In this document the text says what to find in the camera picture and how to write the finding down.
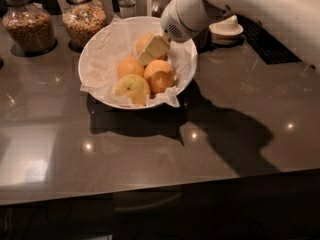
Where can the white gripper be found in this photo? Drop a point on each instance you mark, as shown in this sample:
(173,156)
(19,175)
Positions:
(174,23)

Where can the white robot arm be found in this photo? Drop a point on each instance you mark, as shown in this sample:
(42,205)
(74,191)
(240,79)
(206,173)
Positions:
(294,23)

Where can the yellowish front orange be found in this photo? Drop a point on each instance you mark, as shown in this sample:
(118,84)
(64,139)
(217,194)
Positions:
(134,87)

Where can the white bowl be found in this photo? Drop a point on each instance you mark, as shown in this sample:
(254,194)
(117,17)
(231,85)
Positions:
(100,50)

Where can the white paper liner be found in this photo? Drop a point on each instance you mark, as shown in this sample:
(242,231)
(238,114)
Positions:
(103,64)

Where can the right glass cereal jar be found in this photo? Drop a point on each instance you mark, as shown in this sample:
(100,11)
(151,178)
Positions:
(82,19)

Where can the glass cereal jar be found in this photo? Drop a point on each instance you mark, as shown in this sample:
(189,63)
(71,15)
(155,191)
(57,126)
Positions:
(29,26)
(82,19)

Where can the black rubber mat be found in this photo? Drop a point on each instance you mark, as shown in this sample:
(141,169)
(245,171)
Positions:
(265,45)

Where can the left glass cereal jar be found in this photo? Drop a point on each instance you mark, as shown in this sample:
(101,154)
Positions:
(29,26)

